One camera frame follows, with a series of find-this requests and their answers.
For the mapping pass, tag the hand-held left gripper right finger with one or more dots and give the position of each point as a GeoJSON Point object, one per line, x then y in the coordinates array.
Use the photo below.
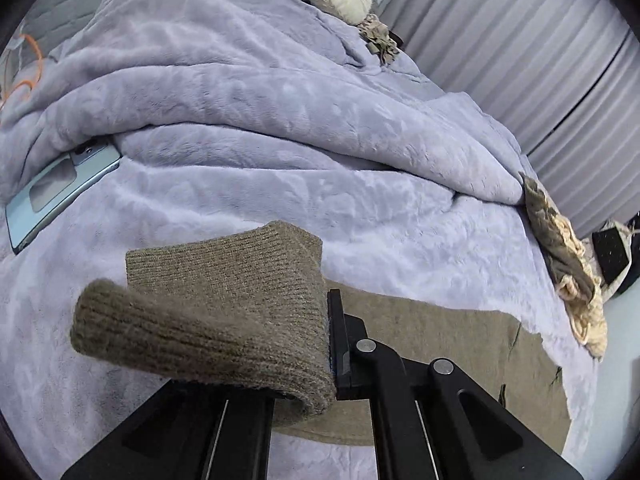
{"type": "Point", "coordinates": [340, 340]}

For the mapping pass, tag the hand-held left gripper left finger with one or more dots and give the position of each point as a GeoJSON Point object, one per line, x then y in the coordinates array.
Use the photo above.
{"type": "Point", "coordinates": [247, 430]}

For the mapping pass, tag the brown knitted sweater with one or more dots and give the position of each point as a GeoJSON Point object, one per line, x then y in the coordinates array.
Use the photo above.
{"type": "Point", "coordinates": [225, 310]}

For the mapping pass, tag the lilac fluffy blanket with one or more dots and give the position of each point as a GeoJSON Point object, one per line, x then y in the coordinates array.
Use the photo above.
{"type": "Point", "coordinates": [300, 135]}

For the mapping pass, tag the cream knitted garment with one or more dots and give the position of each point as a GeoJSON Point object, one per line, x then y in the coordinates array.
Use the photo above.
{"type": "Point", "coordinates": [590, 320]}

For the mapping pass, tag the black glittery pouch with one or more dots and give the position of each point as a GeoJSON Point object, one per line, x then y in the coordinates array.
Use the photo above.
{"type": "Point", "coordinates": [611, 255]}

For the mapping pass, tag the crumpled beige cloth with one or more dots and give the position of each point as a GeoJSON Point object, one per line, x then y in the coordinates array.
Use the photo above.
{"type": "Point", "coordinates": [380, 37]}

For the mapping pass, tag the light blue smartphone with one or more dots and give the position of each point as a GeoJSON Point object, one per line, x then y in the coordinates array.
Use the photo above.
{"type": "Point", "coordinates": [50, 195]}

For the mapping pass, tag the grey pleated curtain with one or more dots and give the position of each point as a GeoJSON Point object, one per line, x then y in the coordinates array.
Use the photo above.
{"type": "Point", "coordinates": [600, 160]}
{"type": "Point", "coordinates": [500, 35]}

